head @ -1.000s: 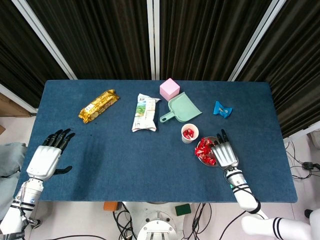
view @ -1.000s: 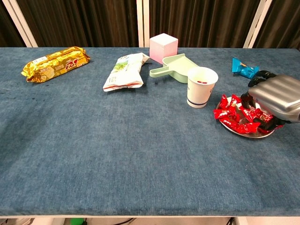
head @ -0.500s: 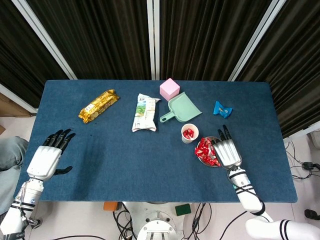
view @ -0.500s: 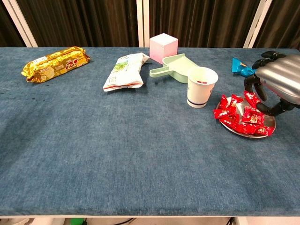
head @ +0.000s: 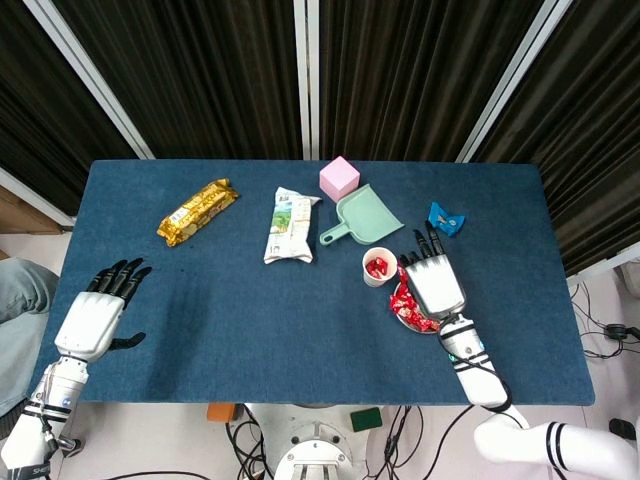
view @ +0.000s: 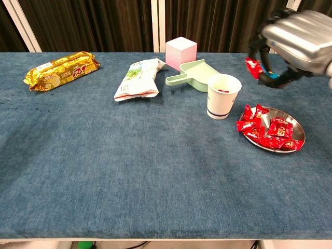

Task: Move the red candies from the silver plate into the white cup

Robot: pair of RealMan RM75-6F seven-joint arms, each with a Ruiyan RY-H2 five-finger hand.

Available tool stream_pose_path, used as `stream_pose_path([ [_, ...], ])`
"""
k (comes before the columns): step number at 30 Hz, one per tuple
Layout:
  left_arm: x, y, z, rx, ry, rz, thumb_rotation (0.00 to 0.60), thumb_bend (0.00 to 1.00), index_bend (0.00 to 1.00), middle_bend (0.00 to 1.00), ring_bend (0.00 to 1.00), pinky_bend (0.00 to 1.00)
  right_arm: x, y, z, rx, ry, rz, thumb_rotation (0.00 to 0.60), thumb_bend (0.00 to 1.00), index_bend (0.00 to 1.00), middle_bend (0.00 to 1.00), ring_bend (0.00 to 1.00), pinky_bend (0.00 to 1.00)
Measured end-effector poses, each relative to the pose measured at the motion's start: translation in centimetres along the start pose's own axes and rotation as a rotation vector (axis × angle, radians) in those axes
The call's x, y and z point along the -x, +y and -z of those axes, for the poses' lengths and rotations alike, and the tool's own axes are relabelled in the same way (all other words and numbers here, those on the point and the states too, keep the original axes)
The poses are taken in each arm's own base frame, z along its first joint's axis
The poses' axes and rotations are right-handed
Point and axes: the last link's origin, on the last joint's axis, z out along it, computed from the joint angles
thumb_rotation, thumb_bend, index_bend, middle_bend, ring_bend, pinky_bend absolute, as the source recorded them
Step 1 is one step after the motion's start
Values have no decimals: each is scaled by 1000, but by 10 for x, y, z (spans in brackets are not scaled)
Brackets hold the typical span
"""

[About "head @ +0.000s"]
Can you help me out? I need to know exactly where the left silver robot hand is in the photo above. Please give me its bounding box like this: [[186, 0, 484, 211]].
[[53, 257, 153, 363]]

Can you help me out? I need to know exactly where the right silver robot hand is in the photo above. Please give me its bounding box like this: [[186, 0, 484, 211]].
[[398, 222, 469, 321]]

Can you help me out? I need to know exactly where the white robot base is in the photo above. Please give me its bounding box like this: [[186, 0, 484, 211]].
[[272, 404, 369, 480]]

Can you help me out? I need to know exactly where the white paper cup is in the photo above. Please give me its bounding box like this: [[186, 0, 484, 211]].
[[362, 246, 399, 289]]

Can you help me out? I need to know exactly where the metal bowl with candies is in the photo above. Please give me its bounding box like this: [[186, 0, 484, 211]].
[[391, 277, 444, 335]]

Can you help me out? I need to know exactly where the blue snack wrapper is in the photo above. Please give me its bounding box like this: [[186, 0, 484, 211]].
[[425, 201, 467, 238]]

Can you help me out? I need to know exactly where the bystander trouser leg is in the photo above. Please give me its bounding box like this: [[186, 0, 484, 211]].
[[0, 257, 60, 416]]

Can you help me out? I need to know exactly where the green plastic dustpan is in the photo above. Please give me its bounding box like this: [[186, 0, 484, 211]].
[[319, 183, 406, 247]]

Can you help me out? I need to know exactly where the brown cardboard box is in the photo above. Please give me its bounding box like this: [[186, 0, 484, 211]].
[[0, 184, 61, 234]]

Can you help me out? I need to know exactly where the pink cube box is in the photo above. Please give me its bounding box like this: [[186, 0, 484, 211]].
[[318, 155, 362, 203]]

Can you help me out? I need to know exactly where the dark green block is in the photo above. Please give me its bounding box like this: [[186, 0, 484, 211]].
[[349, 406, 384, 433]]

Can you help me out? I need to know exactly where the white green snack bag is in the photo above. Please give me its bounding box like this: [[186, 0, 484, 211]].
[[263, 186, 322, 265]]

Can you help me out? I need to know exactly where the gold biscuit packet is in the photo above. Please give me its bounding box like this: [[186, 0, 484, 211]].
[[156, 178, 240, 248]]

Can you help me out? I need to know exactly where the orange block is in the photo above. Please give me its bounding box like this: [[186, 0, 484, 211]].
[[207, 402, 237, 424]]

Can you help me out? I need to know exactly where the blue felt table cover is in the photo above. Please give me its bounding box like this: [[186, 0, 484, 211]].
[[29, 159, 596, 407]]

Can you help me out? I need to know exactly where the black power adapter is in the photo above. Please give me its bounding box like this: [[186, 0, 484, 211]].
[[605, 323, 640, 342]]

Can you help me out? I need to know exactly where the dark pleated curtain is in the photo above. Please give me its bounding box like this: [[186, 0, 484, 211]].
[[52, 0, 304, 161], [317, 0, 546, 162], [472, 0, 640, 277], [0, 0, 141, 216]]

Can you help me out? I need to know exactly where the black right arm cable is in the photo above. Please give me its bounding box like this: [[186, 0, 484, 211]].
[[439, 329, 514, 412]]

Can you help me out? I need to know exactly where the white frame rail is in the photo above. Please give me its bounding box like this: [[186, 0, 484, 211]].
[[568, 248, 640, 287], [0, 165, 77, 227]]

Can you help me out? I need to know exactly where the black floor cable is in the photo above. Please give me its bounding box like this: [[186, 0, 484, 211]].
[[224, 403, 276, 480], [364, 405, 426, 480], [569, 282, 640, 359]]

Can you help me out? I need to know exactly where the white frame post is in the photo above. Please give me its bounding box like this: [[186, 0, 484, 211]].
[[22, 0, 155, 160], [293, 0, 321, 161], [455, 0, 574, 164]]

